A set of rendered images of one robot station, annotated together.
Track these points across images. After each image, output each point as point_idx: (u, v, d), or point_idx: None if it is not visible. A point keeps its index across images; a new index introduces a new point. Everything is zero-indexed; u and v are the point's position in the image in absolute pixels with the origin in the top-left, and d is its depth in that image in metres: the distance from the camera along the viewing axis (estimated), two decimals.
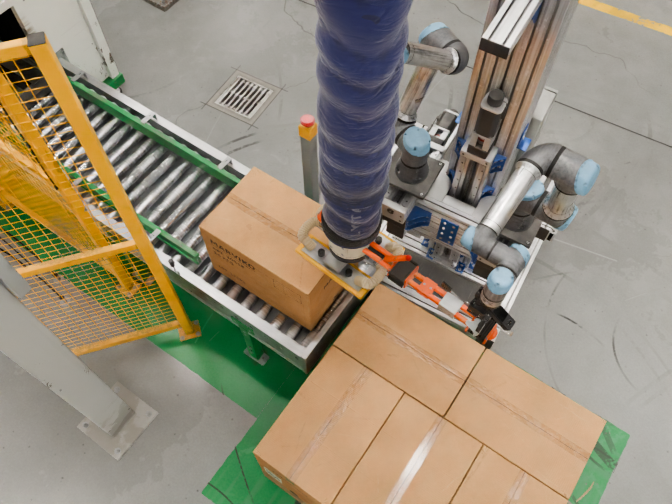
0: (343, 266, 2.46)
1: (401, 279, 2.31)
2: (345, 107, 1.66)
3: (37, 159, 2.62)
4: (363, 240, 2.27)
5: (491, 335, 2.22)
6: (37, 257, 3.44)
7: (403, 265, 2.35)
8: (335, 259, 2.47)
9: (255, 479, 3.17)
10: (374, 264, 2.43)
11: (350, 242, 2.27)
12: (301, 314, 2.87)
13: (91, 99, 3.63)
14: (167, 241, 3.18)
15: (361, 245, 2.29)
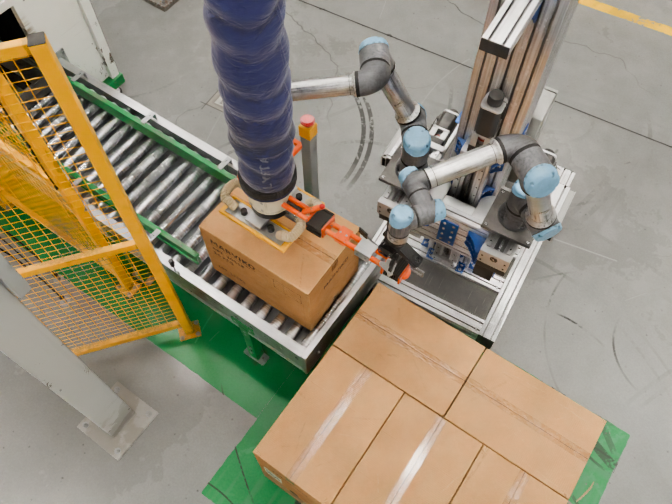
0: (265, 222, 2.55)
1: (317, 228, 2.42)
2: (230, 49, 1.76)
3: (37, 159, 2.62)
4: (278, 192, 2.37)
5: (404, 275, 2.34)
6: (37, 257, 3.44)
7: (320, 215, 2.46)
8: (257, 216, 2.57)
9: (255, 479, 3.17)
10: (294, 218, 2.53)
11: (266, 195, 2.36)
12: (301, 314, 2.87)
13: (91, 99, 3.63)
14: (167, 241, 3.18)
15: (277, 198, 2.39)
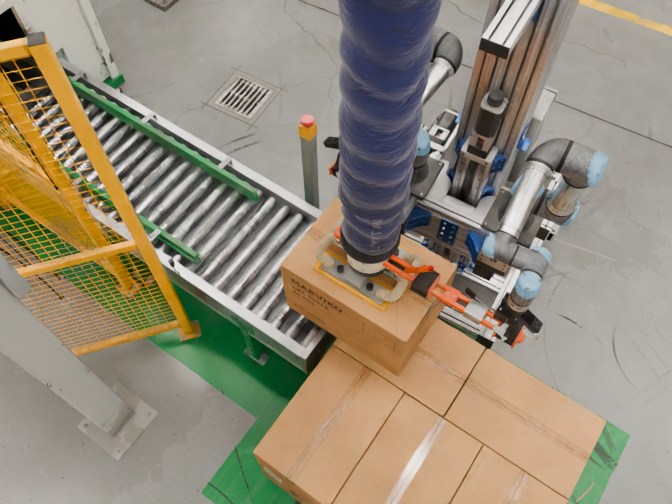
0: (363, 280, 2.46)
1: (424, 289, 2.33)
2: (369, 119, 1.64)
3: (37, 159, 2.62)
4: (385, 254, 2.28)
5: (519, 339, 2.24)
6: (37, 257, 3.44)
7: (425, 275, 2.36)
8: (355, 274, 2.48)
9: (255, 479, 3.17)
10: (395, 276, 2.44)
11: (372, 257, 2.27)
12: (390, 360, 2.63)
13: (91, 99, 3.63)
14: (167, 241, 3.18)
15: (383, 259, 2.30)
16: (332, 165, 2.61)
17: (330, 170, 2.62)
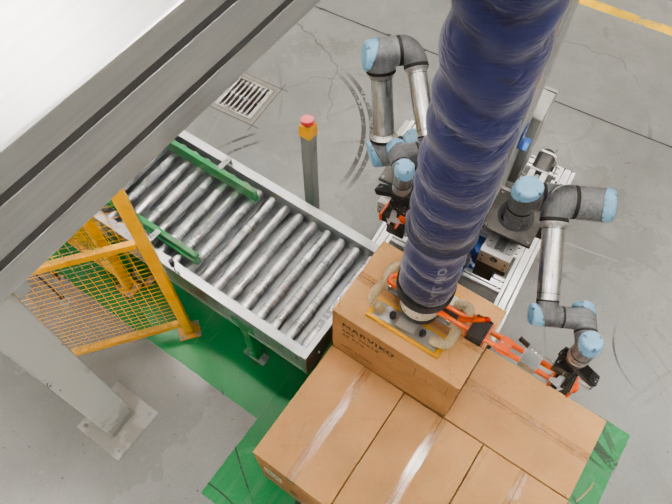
0: (416, 327, 2.51)
1: (479, 339, 2.37)
2: (459, 165, 1.57)
3: None
4: (442, 305, 2.32)
5: (574, 389, 2.29)
6: None
7: (479, 324, 2.41)
8: (408, 321, 2.52)
9: (255, 479, 3.17)
10: (447, 323, 2.49)
11: (430, 309, 2.32)
12: (439, 402, 2.68)
13: None
14: (167, 241, 3.18)
15: (439, 310, 2.35)
16: (382, 211, 2.65)
17: (380, 216, 2.66)
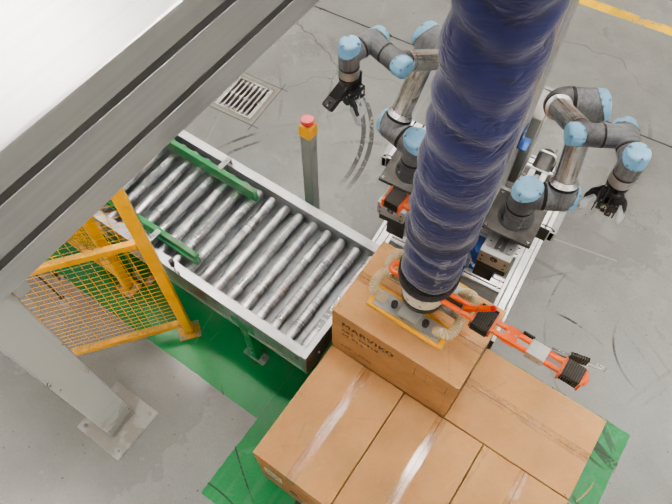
0: (419, 317, 2.41)
1: (484, 329, 2.27)
2: (458, 165, 1.56)
3: None
4: (446, 293, 2.23)
5: (584, 381, 2.19)
6: None
7: (484, 313, 2.31)
8: (410, 310, 2.42)
9: (255, 479, 3.17)
10: (451, 313, 2.39)
11: (433, 296, 2.22)
12: (438, 402, 2.68)
13: None
14: (167, 241, 3.18)
15: (443, 298, 2.25)
16: (384, 197, 2.55)
17: (382, 202, 2.56)
